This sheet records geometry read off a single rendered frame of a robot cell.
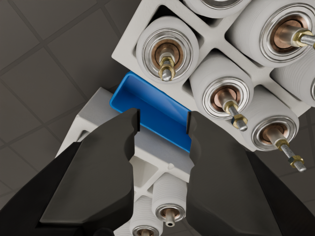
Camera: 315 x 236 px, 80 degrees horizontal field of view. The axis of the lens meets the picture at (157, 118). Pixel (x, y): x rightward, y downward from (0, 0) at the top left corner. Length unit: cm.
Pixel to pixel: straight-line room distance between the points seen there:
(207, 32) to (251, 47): 9
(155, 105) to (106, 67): 18
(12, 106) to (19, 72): 14
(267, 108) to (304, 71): 8
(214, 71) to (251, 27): 7
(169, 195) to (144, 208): 13
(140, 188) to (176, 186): 11
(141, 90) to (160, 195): 30
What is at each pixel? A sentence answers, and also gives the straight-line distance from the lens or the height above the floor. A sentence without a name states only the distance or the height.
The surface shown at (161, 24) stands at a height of 25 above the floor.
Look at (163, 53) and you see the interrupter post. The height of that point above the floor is 28.
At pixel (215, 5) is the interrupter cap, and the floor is 25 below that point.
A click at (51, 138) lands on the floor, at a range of 80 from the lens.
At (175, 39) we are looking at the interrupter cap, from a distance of 29.
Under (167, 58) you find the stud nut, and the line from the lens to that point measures 25.
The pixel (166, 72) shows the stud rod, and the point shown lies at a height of 35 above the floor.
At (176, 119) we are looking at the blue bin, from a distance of 63.
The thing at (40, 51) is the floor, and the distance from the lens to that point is 66.
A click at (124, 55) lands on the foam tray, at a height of 18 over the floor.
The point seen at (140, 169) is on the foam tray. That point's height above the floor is 11.
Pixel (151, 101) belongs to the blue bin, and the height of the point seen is 0.
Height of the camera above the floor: 54
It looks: 59 degrees down
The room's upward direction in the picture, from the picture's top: 174 degrees counter-clockwise
